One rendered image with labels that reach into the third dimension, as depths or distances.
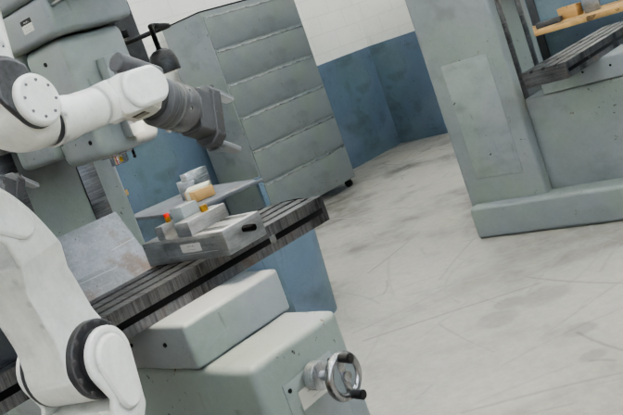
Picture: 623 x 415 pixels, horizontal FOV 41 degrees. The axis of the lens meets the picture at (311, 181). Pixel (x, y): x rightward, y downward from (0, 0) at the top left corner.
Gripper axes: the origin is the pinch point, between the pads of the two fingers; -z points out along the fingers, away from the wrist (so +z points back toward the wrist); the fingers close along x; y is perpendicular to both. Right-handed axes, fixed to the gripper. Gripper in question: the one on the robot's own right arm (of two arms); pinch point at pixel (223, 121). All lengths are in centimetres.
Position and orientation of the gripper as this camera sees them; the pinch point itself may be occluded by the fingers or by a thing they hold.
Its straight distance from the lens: 161.4
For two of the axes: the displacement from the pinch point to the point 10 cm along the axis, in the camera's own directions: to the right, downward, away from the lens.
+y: -8.0, 3.0, 5.3
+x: -1.6, -9.4, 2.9
